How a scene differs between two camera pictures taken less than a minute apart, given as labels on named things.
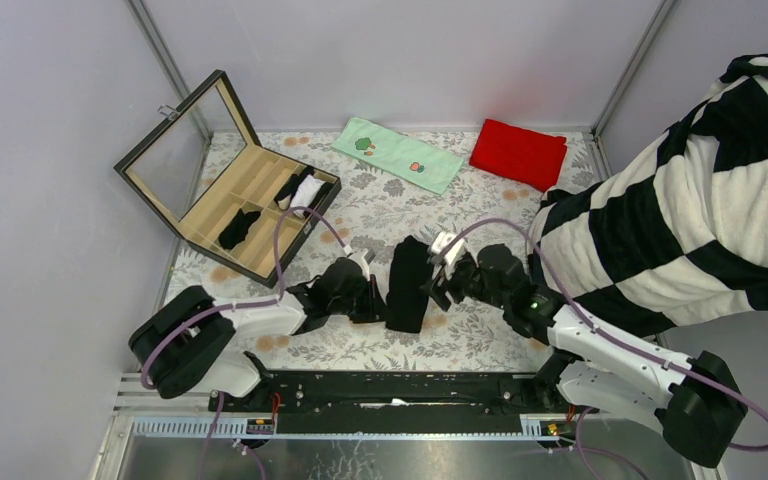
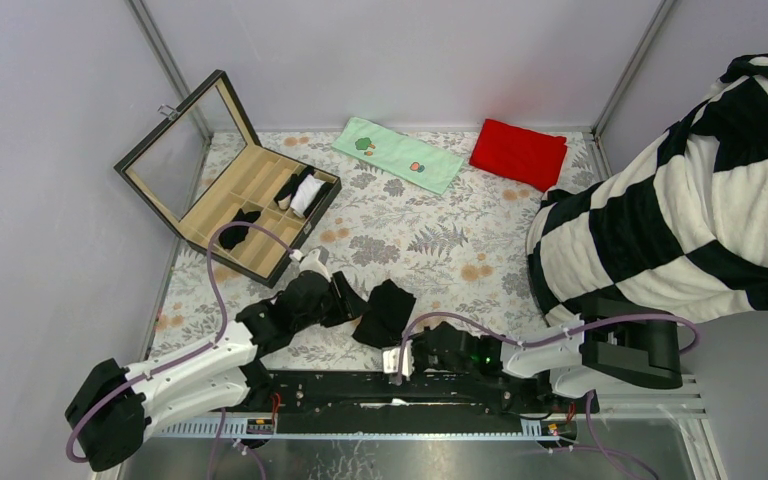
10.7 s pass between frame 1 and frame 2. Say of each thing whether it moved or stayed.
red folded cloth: stayed
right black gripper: moved
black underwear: stayed
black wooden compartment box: stayed
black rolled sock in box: stayed
